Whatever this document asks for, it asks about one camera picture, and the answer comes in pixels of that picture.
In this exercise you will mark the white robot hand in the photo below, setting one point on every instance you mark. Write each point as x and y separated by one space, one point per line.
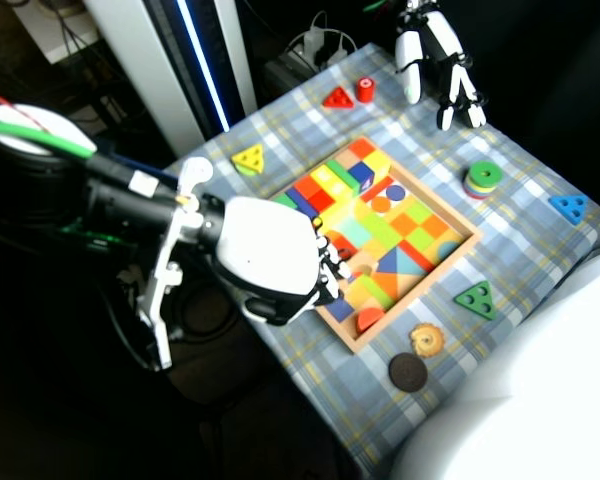
265 250
442 32

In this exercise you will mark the plain wooden block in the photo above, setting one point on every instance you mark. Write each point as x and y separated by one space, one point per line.
364 260

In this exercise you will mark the red cylinder piece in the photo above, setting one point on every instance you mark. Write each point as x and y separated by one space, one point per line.
365 91

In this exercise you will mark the red semicircle block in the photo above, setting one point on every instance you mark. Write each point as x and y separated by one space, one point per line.
370 317

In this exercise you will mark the yellow triangle with holes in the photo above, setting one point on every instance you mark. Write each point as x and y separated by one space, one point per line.
240 159

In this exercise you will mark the white power strip with plugs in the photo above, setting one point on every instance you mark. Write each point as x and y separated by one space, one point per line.
314 42

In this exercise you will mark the red triangle with holes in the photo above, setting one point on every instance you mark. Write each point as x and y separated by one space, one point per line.
332 101

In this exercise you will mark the black round base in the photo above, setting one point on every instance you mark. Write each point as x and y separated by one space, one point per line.
210 370

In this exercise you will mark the blue plaid tablecloth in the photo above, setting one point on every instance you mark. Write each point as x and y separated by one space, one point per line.
330 380

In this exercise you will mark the wooden tray with printed shapes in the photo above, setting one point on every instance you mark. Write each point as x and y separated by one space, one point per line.
420 225

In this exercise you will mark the dark grey box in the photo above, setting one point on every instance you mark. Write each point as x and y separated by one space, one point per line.
285 70

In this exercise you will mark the tan toy biscuit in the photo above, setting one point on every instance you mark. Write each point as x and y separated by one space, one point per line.
420 332

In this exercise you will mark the dark chocolate toy biscuit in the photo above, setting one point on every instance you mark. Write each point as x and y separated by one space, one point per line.
407 371

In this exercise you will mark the green triangle with holes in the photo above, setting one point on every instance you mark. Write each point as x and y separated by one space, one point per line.
462 300

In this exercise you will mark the blue triangle with holes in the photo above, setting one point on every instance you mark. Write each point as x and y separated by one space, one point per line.
557 204

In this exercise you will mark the white column with blue light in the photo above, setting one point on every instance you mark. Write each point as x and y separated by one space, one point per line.
130 60

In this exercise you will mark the white box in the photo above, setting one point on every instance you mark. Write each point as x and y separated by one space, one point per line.
32 35

